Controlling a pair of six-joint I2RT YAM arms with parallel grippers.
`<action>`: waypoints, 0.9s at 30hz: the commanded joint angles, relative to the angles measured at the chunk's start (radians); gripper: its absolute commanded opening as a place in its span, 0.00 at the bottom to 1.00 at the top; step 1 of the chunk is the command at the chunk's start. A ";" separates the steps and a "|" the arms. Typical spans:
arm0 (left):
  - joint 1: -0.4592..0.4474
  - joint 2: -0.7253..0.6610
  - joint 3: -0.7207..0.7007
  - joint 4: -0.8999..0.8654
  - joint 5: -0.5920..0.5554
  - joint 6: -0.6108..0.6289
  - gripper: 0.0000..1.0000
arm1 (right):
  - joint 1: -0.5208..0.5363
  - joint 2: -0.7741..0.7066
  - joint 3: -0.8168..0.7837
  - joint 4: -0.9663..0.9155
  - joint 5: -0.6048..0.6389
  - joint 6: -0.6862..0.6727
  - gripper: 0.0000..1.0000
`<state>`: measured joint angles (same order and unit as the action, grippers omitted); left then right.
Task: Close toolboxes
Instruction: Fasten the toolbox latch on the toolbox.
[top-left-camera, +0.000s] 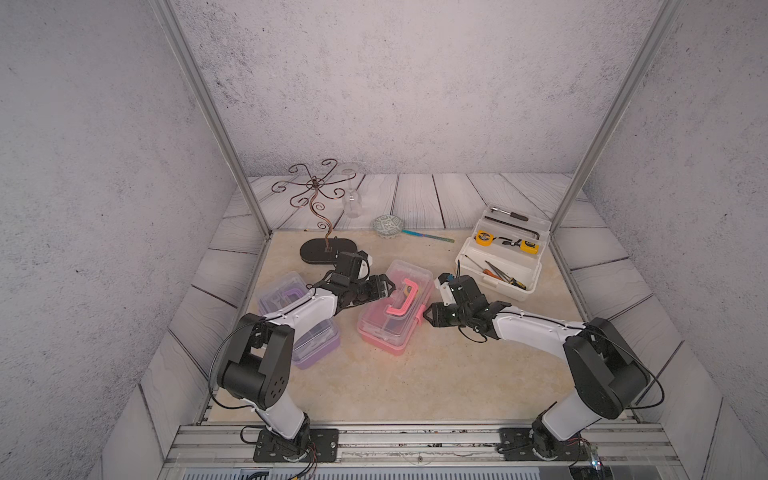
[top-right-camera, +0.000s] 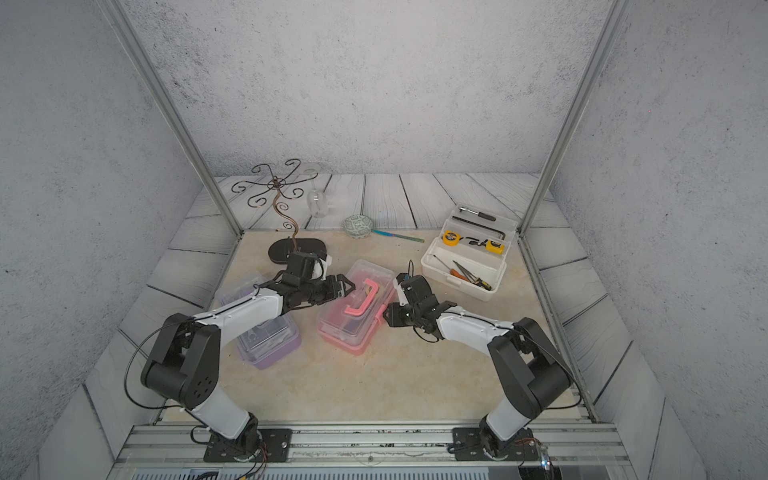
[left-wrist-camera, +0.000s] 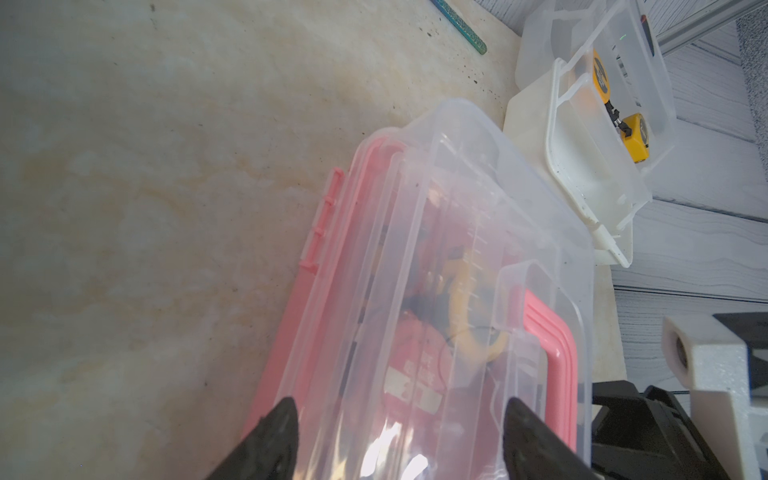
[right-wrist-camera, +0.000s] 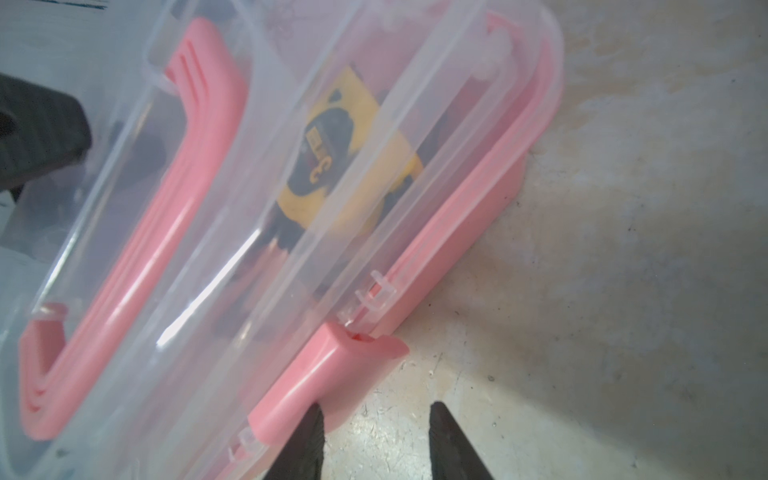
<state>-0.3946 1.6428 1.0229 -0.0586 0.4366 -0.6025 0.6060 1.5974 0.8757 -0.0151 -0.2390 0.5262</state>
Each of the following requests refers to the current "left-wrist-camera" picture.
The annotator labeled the yellow tape measure left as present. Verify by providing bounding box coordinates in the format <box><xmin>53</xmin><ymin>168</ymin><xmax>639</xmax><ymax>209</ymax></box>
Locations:
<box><xmin>593</xmin><ymin>50</ymin><xmax>610</xmax><ymax>104</ymax></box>

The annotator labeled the yellow tape measure pink box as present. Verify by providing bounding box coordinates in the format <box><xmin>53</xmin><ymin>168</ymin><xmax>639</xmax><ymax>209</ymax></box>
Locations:
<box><xmin>443</xmin><ymin>257</ymin><xmax>509</xmax><ymax>364</ymax></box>

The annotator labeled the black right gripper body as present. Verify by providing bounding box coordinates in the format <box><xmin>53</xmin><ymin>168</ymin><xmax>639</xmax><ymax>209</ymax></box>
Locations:
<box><xmin>591</xmin><ymin>380</ymin><xmax>729</xmax><ymax>480</ymax></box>

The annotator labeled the long black hex key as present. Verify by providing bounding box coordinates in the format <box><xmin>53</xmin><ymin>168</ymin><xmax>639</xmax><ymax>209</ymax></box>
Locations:
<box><xmin>640</xmin><ymin>14</ymin><xmax>655</xmax><ymax>57</ymax></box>

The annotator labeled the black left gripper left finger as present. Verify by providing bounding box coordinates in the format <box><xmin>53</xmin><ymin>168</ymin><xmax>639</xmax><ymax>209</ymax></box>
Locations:
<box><xmin>206</xmin><ymin>397</ymin><xmax>299</xmax><ymax>480</ymax></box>

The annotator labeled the yellow tape measure right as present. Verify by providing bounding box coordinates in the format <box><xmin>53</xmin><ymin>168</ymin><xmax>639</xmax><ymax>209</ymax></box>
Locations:
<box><xmin>619</xmin><ymin>113</ymin><xmax>650</xmax><ymax>163</ymax></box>

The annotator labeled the right aluminium frame post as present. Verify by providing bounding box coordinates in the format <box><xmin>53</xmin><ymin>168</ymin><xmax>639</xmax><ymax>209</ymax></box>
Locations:
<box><xmin>657</xmin><ymin>0</ymin><xmax>767</xmax><ymax>54</ymax></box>

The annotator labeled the pink toolbox with clear lid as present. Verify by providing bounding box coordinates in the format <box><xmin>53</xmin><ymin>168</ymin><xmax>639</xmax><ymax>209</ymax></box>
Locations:
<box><xmin>249</xmin><ymin>99</ymin><xmax>594</xmax><ymax>479</ymax></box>

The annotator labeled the white toolbox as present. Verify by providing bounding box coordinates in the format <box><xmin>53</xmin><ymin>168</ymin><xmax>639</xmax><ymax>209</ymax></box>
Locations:
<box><xmin>503</xmin><ymin>1</ymin><xmax>676</xmax><ymax>267</ymax></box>

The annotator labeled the teal pen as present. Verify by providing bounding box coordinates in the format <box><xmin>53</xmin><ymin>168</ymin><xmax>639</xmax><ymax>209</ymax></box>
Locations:
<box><xmin>431</xmin><ymin>0</ymin><xmax>487</xmax><ymax>55</ymax></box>

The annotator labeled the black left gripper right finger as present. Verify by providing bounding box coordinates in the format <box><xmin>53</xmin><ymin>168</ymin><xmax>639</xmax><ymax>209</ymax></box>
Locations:
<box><xmin>502</xmin><ymin>397</ymin><xmax>598</xmax><ymax>480</ymax></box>

